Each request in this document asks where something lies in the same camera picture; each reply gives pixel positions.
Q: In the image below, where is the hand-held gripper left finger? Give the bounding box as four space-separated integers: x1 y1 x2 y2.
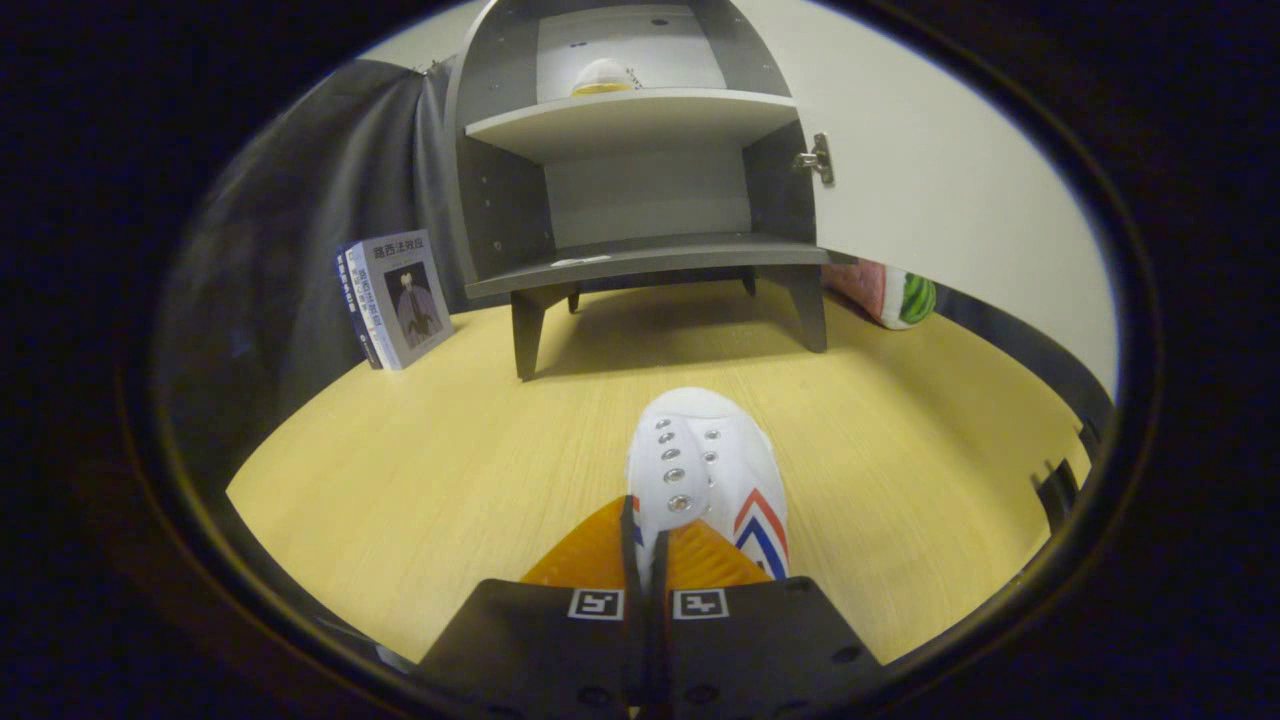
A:
413 495 643 720

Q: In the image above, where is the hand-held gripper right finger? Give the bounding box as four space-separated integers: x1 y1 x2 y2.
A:
649 518 886 720

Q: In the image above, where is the white shoe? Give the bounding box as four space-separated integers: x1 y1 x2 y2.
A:
626 387 792 583

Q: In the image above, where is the white shoe cabinet door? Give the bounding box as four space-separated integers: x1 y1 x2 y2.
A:
735 0 1118 393

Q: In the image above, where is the silver door hinge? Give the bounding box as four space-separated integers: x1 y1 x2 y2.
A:
794 132 837 187

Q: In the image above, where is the black clamp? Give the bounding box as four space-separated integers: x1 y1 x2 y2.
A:
1033 458 1083 523

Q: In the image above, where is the grey cover book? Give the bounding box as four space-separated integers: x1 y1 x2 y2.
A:
365 230 455 372

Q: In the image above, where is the watermelon slice plush toy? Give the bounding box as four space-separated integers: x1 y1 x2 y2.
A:
824 259 939 331

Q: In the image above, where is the blue white spine book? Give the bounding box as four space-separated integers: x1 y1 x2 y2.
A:
336 242 385 370

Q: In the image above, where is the black backdrop cloth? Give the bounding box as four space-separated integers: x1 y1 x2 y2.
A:
150 58 1118 491

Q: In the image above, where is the white yellow round object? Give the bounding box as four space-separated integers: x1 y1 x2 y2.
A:
570 57 638 97

